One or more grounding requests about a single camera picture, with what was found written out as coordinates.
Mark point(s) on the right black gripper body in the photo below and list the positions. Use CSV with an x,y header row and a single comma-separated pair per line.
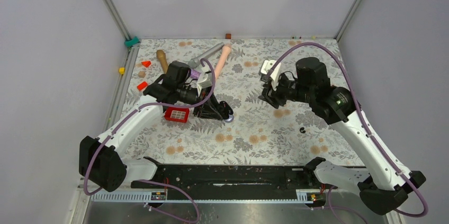
x,y
285,90

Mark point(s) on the silver grey microphone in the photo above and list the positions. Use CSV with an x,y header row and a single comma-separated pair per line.
x,y
195,62

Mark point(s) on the red wedge block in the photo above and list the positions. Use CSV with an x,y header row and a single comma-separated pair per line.
x,y
142,86

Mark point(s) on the black earbud charging case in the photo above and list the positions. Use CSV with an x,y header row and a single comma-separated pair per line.
x,y
227,112

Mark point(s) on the pink toy microphone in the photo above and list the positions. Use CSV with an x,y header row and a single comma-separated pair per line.
x,y
225,52

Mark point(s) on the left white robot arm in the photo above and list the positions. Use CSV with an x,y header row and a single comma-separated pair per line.
x,y
101,158

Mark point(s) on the teal corner clip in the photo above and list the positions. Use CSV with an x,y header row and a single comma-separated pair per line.
x,y
131,42

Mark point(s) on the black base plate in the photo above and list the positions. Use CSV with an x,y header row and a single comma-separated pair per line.
x,y
231,182

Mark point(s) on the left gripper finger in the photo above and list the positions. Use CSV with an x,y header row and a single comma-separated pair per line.
x,y
220,106
208,114

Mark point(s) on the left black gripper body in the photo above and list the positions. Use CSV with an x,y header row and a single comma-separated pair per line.
x,y
206,92

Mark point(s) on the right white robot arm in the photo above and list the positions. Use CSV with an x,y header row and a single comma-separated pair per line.
x,y
385,183

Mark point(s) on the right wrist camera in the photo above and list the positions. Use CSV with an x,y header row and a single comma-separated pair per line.
x,y
269,73

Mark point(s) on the red lego brick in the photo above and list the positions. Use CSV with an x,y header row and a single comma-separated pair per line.
x,y
177,114

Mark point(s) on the brown toy microphone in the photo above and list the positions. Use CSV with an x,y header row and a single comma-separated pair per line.
x,y
161,56

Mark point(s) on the floral patterned mat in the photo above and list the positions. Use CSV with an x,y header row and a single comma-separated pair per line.
x,y
259,133

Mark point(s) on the red triangle block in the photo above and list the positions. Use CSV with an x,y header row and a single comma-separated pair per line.
x,y
146,63

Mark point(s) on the lilac oval earbud case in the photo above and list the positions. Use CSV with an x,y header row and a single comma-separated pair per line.
x,y
229,119

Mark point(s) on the purple glitter microphone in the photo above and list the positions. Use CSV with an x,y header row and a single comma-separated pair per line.
x,y
195,74

